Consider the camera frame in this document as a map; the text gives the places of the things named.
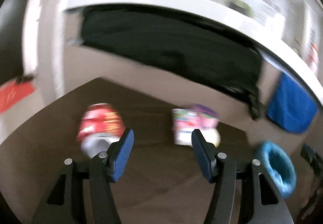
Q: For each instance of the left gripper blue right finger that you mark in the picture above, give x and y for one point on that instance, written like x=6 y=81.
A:
x=261 y=201

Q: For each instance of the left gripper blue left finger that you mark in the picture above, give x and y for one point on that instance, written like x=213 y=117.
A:
x=81 y=192

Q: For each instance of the white yellow round scrubber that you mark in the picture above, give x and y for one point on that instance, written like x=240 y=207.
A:
x=212 y=136

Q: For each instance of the red drink can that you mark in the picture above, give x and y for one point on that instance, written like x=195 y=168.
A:
x=101 y=125

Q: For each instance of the blue hanging towel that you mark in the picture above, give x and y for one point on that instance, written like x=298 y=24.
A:
x=290 y=107

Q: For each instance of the red white packet on counter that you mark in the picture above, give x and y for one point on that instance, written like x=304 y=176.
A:
x=313 y=58

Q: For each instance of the red floor mat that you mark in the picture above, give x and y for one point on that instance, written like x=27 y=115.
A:
x=12 y=93

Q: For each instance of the black slippers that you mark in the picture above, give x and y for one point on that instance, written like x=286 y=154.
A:
x=24 y=78

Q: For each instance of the black refrigerator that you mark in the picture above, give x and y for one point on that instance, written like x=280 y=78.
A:
x=12 y=17

